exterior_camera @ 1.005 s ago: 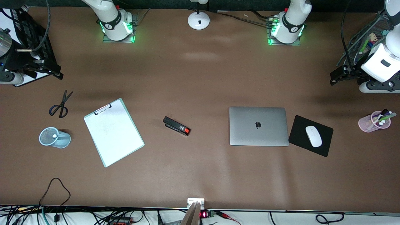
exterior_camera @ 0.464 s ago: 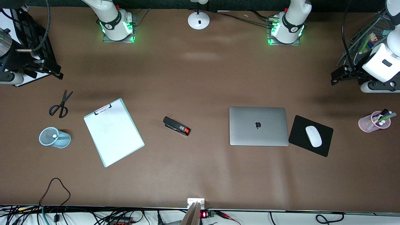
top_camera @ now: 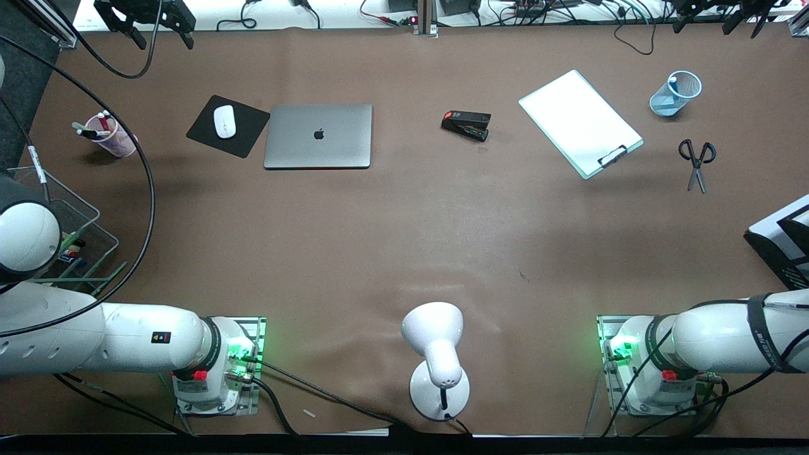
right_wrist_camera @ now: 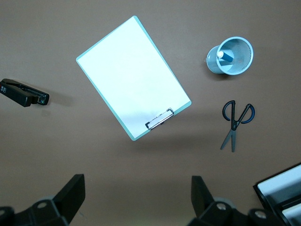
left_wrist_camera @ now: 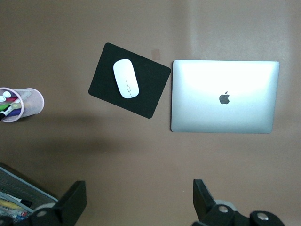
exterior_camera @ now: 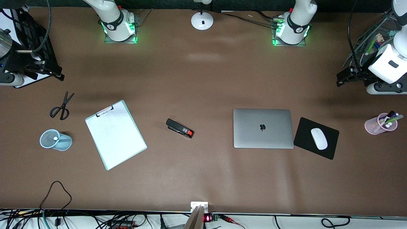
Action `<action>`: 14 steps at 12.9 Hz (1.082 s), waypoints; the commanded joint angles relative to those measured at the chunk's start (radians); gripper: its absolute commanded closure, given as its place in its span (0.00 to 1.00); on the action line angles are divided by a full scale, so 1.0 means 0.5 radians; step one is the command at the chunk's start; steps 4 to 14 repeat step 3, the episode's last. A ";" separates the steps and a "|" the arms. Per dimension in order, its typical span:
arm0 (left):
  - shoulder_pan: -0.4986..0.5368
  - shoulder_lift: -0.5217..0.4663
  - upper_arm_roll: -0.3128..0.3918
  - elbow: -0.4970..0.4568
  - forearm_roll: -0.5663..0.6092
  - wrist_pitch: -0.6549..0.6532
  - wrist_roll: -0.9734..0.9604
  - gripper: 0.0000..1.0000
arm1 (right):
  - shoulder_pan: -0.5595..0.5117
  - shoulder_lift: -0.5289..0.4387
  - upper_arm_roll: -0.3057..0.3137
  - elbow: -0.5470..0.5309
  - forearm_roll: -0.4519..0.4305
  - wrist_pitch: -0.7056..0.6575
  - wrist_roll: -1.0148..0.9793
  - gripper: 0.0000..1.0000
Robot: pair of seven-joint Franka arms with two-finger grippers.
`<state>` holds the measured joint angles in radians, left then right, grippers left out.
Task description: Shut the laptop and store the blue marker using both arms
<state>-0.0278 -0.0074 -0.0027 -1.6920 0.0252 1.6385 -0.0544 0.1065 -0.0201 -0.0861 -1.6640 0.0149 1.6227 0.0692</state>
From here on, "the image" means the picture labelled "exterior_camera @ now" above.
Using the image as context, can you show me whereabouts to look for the black wire mesh tray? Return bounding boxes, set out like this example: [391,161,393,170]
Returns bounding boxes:
[343,13,398,69]

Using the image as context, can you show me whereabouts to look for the white round stand base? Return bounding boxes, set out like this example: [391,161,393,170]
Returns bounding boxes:
[191,0,214,31]

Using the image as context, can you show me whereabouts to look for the light blue mesh pen cup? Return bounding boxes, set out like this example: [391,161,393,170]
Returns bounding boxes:
[39,129,72,151]

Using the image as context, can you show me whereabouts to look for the black mouse pad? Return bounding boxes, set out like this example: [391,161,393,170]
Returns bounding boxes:
[293,117,340,160]

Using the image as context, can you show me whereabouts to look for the small white box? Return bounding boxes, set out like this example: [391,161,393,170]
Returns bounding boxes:
[191,202,209,213]

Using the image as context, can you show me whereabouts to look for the silver metal cylinder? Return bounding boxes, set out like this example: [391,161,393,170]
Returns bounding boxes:
[0,28,14,59]

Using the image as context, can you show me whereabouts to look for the green marker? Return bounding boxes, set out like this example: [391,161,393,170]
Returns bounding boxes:
[365,38,377,55]
[384,114,404,125]

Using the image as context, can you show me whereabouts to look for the black base cable bundle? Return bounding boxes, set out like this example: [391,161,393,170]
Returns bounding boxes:
[219,11,282,27]

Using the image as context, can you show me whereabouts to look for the black capped marker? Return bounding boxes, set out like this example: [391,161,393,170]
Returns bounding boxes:
[380,110,396,123]

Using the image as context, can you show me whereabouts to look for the pink translucent pen cup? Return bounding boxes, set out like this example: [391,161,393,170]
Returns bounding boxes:
[365,111,398,135]

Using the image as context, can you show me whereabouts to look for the white computer mouse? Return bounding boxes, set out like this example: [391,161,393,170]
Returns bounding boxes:
[311,128,328,150]

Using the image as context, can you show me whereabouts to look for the black scissors blue handles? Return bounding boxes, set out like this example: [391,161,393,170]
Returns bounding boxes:
[50,92,75,121]

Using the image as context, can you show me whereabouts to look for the black looped cable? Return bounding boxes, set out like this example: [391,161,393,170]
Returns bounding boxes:
[40,181,72,212]

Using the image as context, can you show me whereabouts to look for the silver laptop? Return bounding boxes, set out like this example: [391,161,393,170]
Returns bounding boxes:
[233,108,294,149]

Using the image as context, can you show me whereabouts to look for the black stapler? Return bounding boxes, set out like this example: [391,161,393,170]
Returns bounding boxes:
[166,118,194,139]

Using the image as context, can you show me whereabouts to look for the black coiled cable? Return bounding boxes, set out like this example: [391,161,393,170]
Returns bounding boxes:
[321,216,351,228]

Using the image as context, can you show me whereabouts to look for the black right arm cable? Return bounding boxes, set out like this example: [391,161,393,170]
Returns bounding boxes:
[31,0,52,53]

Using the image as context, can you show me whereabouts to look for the mint green clipboard white paper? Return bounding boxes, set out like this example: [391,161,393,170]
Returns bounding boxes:
[85,100,148,171]

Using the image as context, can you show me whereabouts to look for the red wire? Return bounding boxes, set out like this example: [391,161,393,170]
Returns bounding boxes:
[219,214,246,229]

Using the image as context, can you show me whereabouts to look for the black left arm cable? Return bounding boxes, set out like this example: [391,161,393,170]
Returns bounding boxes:
[348,0,362,69]

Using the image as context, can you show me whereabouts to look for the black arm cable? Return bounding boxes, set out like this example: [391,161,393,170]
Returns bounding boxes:
[348,0,362,69]
[31,0,52,53]

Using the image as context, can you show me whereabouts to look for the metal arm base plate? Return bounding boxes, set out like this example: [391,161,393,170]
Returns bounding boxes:
[272,14,306,47]
[104,9,153,44]

